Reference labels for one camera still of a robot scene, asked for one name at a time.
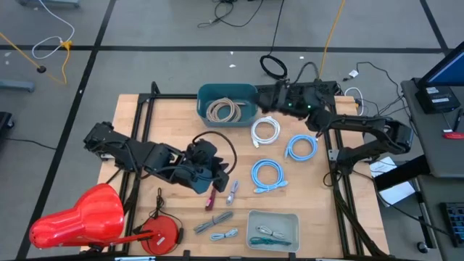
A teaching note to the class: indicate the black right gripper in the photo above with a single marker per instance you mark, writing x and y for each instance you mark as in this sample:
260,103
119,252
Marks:
301,99

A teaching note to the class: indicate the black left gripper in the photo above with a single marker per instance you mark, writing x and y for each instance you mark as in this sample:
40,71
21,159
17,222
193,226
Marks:
197,175

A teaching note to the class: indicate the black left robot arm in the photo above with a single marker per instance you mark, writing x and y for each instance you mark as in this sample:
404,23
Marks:
145,159

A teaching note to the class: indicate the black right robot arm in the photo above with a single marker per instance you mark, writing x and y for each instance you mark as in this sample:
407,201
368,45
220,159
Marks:
362,123

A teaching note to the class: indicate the teal plastic bin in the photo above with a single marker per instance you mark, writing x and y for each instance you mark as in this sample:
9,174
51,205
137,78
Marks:
250,108

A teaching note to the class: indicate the black perforated control box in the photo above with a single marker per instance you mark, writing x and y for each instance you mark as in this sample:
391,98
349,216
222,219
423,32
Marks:
328,87

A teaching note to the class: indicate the red round disc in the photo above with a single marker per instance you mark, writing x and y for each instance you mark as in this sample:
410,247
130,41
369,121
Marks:
159,203

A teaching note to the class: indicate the pale grey plastic tray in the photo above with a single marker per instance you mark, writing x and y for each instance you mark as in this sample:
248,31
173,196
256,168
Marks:
290,224

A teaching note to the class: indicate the white power adapter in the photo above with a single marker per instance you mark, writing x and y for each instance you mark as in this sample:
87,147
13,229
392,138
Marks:
354,73

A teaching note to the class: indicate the red desk lamp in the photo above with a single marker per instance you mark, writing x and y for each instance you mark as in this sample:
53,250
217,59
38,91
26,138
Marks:
83,217

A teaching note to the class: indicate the black desk base beam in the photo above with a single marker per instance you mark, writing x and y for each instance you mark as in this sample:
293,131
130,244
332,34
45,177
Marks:
398,174

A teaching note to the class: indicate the white paper sheet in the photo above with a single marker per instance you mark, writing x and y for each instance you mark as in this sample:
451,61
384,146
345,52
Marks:
398,194

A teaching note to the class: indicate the black labelled device box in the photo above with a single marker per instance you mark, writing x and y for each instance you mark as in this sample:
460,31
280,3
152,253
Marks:
435,105

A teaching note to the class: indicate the grey side desk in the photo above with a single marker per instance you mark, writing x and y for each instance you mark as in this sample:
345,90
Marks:
435,145

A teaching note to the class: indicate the monitor with blue screen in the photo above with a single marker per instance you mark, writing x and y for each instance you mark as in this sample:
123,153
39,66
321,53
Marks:
449,69

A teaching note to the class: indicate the small red object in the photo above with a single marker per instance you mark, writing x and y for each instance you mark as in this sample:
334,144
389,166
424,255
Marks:
453,136

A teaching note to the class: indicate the black round floor puck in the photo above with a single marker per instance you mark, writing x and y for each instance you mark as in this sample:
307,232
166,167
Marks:
41,69

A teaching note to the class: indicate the black caster wheel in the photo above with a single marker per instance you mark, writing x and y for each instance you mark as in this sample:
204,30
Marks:
423,247

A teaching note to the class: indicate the black floor object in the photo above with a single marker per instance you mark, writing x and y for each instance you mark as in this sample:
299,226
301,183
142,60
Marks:
5,121

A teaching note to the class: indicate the black keyboard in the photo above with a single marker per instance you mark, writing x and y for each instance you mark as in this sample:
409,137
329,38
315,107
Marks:
455,224

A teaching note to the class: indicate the grey floor bar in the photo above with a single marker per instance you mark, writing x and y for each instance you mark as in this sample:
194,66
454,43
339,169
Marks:
16,85

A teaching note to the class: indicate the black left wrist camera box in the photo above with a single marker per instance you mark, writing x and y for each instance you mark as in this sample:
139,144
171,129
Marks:
203,150

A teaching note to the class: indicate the black aluminium table frame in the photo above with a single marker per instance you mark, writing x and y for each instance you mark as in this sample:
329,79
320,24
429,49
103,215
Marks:
170,96

